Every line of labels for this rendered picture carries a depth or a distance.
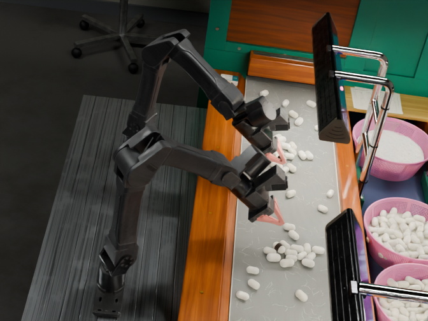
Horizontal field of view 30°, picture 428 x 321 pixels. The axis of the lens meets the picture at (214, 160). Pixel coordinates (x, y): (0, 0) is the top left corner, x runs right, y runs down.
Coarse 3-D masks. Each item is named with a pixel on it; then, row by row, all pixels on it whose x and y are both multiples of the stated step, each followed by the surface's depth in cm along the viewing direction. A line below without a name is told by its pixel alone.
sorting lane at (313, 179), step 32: (256, 96) 275; (288, 96) 278; (288, 160) 247; (320, 160) 249; (320, 192) 236; (256, 224) 220; (320, 224) 224; (256, 256) 210; (320, 256) 213; (288, 288) 202; (320, 288) 203; (256, 320) 192; (288, 320) 193; (320, 320) 194
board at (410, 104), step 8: (400, 96) 280; (408, 96) 281; (416, 96) 282; (352, 104) 272; (408, 104) 276; (416, 104) 277; (424, 104) 278; (360, 112) 270; (408, 112) 272; (416, 112) 273; (424, 112) 274; (424, 120) 271
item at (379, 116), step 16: (336, 48) 229; (352, 48) 229; (384, 64) 231; (352, 80) 218; (368, 80) 217; (384, 80) 217; (384, 96) 221; (368, 112) 241; (384, 112) 222; (368, 128) 244; (368, 144) 240; (368, 160) 233; (368, 176) 237
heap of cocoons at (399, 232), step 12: (384, 216) 231; (396, 216) 233; (408, 216) 232; (420, 216) 232; (372, 228) 225; (384, 228) 226; (396, 228) 226; (408, 228) 227; (420, 228) 228; (384, 240) 222; (396, 240) 221; (408, 240) 223; (420, 240) 225; (396, 252) 220; (408, 252) 220; (420, 252) 219
